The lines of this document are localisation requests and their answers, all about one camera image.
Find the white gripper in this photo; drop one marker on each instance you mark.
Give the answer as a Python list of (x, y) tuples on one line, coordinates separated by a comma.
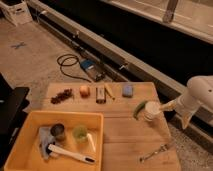
[(170, 106)]

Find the blue sponge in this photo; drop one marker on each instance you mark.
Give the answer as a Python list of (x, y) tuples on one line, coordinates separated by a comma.
[(127, 91)]

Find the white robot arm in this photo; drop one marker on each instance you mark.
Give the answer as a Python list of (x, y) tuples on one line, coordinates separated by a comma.
[(199, 93)]

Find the green plastic cup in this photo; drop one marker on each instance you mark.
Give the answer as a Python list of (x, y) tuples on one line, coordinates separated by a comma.
[(79, 133)]

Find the brown rectangular bar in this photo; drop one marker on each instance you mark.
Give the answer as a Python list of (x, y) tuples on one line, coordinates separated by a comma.
[(100, 95)]

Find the orange apple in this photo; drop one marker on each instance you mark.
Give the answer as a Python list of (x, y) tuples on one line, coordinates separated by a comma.
[(84, 91)]

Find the blue power box device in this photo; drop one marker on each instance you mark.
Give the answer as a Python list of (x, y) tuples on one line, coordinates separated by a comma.
[(92, 70)]

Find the bunch of dark grapes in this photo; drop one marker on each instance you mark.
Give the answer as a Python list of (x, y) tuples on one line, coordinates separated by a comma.
[(62, 96)]

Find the blue cloth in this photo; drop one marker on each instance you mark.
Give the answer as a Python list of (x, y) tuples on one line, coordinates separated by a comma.
[(45, 139)]

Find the yellow plastic bin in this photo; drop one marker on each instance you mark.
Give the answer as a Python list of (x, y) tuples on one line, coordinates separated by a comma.
[(26, 155)]

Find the black chair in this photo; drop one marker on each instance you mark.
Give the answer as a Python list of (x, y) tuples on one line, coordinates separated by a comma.
[(12, 104)]

